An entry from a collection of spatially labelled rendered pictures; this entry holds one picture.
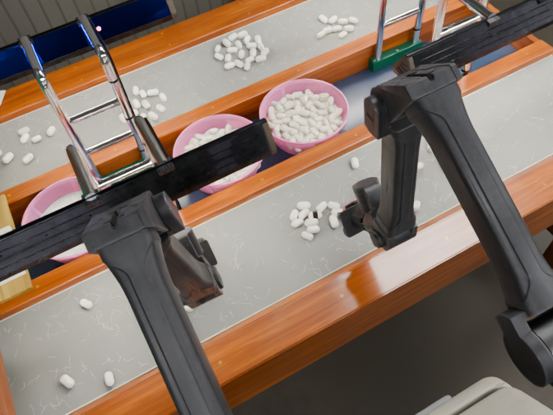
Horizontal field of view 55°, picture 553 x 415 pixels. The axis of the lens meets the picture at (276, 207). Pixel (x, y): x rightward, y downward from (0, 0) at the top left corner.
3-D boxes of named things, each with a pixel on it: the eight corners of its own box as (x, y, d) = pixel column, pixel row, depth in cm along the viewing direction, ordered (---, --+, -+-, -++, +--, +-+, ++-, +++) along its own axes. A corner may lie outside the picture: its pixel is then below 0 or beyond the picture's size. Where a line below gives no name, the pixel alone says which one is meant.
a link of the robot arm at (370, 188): (381, 251, 107) (418, 232, 108) (361, 200, 104) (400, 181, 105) (359, 235, 118) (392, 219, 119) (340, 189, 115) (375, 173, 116)
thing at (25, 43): (160, 168, 162) (112, 48, 125) (98, 196, 158) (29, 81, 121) (139, 128, 172) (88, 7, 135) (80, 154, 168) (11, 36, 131)
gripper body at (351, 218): (335, 212, 123) (350, 217, 116) (372, 193, 125) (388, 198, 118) (345, 236, 125) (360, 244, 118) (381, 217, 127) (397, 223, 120)
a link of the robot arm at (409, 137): (381, 113, 73) (448, 81, 75) (360, 88, 77) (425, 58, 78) (379, 260, 109) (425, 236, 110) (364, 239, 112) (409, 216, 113)
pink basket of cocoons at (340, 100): (364, 141, 162) (366, 119, 154) (288, 178, 156) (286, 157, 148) (319, 90, 176) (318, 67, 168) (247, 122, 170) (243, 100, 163)
